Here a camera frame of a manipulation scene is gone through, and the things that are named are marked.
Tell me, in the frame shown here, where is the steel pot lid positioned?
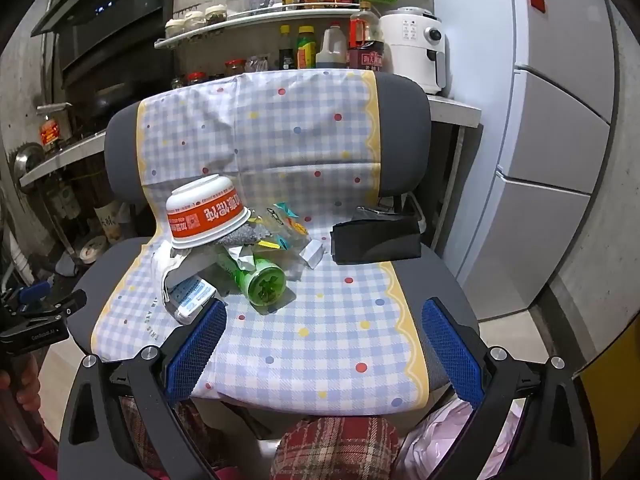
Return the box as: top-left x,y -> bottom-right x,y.
12,142 -> 44,182

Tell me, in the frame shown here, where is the black wok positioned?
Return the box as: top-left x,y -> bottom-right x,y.
91,82 -> 132,117

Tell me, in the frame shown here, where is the red warning tag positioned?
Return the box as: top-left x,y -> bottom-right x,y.
39,119 -> 62,147

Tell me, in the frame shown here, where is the green plastic bottle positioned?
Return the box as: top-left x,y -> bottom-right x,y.
217,250 -> 290,307

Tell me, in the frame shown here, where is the grey office chair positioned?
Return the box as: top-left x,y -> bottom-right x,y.
65,72 -> 482,411

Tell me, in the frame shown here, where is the blue white carton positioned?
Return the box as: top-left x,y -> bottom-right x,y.
167,275 -> 221,325

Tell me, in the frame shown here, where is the small white box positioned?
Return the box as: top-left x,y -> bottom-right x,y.
302,239 -> 326,269

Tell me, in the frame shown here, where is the white air fryer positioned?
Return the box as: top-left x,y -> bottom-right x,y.
379,6 -> 450,96

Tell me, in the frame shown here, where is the black pouch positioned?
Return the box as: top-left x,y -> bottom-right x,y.
330,206 -> 422,265

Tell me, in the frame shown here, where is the white refrigerator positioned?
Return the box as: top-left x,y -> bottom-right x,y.
431,0 -> 632,322

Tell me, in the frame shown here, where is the clear colourful snack wrapper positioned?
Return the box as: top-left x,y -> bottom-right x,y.
250,202 -> 310,281

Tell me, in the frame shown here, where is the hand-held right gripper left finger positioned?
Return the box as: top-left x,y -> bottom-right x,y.
57,297 -> 228,480

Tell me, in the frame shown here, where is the round white dish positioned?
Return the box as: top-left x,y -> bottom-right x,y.
79,234 -> 109,264

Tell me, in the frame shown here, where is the silver foil wrapper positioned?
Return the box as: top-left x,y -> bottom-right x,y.
221,224 -> 262,249

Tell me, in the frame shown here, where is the yellow door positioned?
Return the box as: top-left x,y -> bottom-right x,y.
580,355 -> 632,468

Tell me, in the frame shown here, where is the large dark soy sauce bottle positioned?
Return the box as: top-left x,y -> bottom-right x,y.
348,1 -> 386,74

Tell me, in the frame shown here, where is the green yellow bottle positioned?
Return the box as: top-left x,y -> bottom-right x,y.
296,24 -> 317,70

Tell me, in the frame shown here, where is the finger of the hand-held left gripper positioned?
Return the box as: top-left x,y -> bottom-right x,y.
21,283 -> 52,307
0,290 -> 87,356

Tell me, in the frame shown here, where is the dark bottle yellow cap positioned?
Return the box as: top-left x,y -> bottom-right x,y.
278,24 -> 297,71

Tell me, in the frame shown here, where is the pink-lined waste bin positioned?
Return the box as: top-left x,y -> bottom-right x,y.
399,399 -> 527,480

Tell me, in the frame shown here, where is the white orange instant noodle bowl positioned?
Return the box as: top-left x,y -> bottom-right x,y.
165,174 -> 252,250

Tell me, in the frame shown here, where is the person's left hand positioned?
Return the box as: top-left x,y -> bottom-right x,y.
0,355 -> 42,414

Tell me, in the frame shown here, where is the black range hood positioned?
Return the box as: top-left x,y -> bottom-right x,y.
30,0 -> 177,87

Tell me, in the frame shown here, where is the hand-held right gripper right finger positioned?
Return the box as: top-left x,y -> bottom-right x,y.
421,297 -> 601,480

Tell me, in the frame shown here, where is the beige labelled jar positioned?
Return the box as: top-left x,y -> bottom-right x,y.
94,199 -> 124,244

